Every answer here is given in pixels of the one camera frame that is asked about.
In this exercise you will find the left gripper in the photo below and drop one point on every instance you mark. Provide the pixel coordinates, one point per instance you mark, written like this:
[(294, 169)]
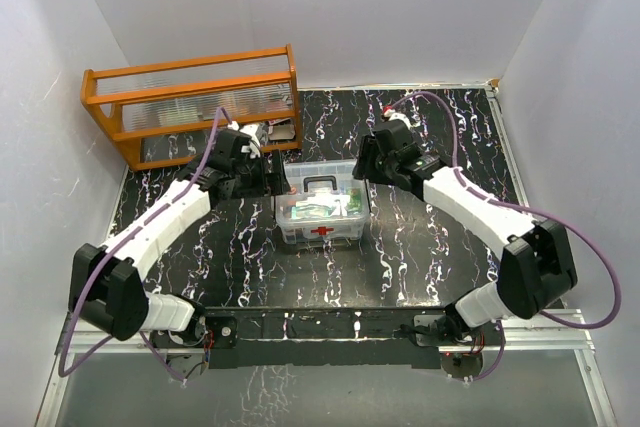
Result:
[(273, 183)]

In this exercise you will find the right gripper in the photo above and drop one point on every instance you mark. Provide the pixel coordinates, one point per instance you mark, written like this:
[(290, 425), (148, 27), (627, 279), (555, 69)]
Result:
[(366, 168)]

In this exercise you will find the white teal ointment tube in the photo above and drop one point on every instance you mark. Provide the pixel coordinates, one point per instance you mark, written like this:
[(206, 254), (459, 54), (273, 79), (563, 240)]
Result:
[(305, 211)]

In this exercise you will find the clear first aid box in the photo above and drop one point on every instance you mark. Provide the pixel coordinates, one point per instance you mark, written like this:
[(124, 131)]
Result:
[(322, 231)]

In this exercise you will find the green small packet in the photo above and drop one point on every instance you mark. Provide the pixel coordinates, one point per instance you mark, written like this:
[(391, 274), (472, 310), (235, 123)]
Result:
[(355, 199)]

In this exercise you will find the clear box lid with handle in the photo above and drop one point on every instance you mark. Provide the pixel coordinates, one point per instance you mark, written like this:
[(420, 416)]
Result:
[(323, 176)]

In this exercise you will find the clear divider tray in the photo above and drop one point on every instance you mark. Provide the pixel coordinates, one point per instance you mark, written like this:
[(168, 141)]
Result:
[(339, 199)]

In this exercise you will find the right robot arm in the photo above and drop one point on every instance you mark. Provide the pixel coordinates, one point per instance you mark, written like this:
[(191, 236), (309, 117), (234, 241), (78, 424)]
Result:
[(536, 265)]

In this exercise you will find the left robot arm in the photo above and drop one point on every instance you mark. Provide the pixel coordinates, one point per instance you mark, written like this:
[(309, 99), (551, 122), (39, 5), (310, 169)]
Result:
[(107, 283)]

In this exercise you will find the cardboard box on shelf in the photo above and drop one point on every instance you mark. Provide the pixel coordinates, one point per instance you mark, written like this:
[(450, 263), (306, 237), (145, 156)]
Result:
[(281, 130)]

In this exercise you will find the orange wooden shelf rack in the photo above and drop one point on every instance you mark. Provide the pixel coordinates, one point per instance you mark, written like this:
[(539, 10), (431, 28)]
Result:
[(143, 110)]

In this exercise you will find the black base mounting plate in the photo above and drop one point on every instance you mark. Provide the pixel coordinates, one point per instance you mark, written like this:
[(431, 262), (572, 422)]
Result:
[(335, 336)]

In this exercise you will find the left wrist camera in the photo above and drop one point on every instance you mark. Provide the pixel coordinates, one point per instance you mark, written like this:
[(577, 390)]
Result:
[(258, 132)]

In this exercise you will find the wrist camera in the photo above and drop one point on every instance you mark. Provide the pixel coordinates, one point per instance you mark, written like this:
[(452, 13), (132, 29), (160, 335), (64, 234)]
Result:
[(258, 132), (391, 114)]

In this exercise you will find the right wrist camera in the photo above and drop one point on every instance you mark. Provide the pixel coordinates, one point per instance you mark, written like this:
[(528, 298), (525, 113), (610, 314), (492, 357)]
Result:
[(391, 114)]

